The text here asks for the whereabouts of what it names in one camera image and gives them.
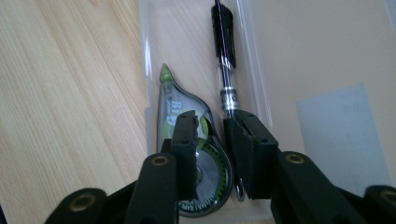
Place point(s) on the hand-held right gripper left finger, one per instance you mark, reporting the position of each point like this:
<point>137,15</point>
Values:
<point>185,155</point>

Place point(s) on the clear plastic pencil case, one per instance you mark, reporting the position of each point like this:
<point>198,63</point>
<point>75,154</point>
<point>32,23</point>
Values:
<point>311,62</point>

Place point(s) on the black pen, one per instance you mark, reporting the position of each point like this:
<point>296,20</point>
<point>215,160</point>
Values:
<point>224,46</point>

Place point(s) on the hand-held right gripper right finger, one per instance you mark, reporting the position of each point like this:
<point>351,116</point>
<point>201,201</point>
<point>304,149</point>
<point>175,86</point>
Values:
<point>252,155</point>

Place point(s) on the green correction tape dispenser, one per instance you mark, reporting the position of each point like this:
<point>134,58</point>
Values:
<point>174,105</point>

